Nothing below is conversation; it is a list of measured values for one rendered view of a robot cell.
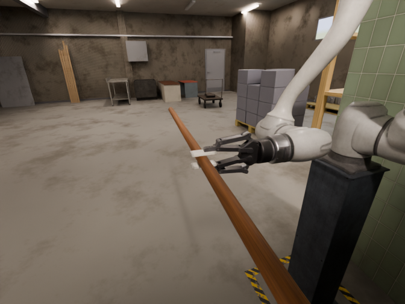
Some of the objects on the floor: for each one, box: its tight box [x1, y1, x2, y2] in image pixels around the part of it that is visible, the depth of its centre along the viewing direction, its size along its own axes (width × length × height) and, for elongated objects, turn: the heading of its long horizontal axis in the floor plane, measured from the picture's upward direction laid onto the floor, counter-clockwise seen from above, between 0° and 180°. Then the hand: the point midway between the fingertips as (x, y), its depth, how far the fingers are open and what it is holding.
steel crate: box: [134, 79, 157, 101], centre depth 935 cm, size 101×122×84 cm
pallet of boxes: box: [235, 69, 310, 133], centre depth 436 cm, size 129×86×130 cm
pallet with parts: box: [306, 95, 342, 115], centre depth 620 cm, size 144×96×39 cm, turn 21°
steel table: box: [105, 77, 131, 106], centre depth 867 cm, size 76×201×104 cm, turn 21°
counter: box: [158, 81, 181, 103], centre depth 926 cm, size 68×212×72 cm, turn 21°
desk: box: [178, 80, 198, 98], centre depth 990 cm, size 68×131×70 cm, turn 21°
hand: (203, 158), depth 56 cm, fingers closed on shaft, 3 cm apart
